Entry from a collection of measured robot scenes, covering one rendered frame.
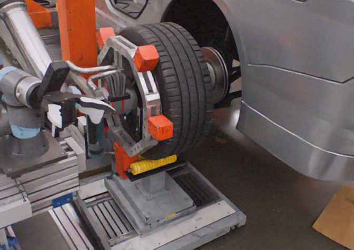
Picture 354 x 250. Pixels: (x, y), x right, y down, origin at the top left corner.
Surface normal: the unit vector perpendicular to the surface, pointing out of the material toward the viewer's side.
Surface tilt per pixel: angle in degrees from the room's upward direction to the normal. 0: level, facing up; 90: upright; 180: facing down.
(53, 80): 120
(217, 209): 0
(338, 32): 90
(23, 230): 0
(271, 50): 90
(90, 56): 90
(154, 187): 90
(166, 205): 0
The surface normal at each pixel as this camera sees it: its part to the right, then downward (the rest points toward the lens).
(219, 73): -0.84, 0.22
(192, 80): 0.50, -0.06
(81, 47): 0.55, 0.44
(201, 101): 0.55, 0.21
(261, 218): 0.07, -0.87
